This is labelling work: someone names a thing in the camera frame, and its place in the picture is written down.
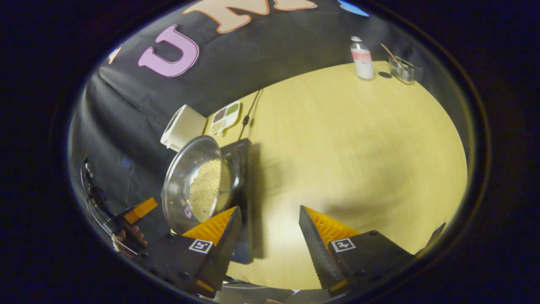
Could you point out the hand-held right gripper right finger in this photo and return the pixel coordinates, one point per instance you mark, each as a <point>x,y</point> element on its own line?
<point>316,249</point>

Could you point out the black bottle cap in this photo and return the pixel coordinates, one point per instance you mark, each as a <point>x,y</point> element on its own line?
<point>384,74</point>

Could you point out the pile of soybeans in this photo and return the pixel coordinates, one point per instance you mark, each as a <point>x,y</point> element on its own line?
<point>204,190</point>

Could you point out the black induction cooktop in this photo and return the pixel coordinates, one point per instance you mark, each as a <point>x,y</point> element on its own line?
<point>247,202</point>

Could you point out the clear glass jar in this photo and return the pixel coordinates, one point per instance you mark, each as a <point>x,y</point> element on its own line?
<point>403,71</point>

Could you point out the wooden stick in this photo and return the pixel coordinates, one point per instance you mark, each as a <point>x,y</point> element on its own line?
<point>388,51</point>

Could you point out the white toaster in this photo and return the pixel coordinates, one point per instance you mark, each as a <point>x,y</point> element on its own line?
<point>183,126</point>

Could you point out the white divided dish with beans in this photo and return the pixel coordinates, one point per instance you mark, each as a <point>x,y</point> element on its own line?
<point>225,117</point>

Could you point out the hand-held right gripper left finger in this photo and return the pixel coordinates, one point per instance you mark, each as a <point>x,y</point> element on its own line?
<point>228,249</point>

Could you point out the clear bottle with pink label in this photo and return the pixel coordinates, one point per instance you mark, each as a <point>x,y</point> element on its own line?
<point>363,61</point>

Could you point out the stainless steel pot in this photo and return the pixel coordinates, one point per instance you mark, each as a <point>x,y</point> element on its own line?
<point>181,181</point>

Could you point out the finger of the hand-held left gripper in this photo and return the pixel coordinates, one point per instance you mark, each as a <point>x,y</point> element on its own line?
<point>141,210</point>

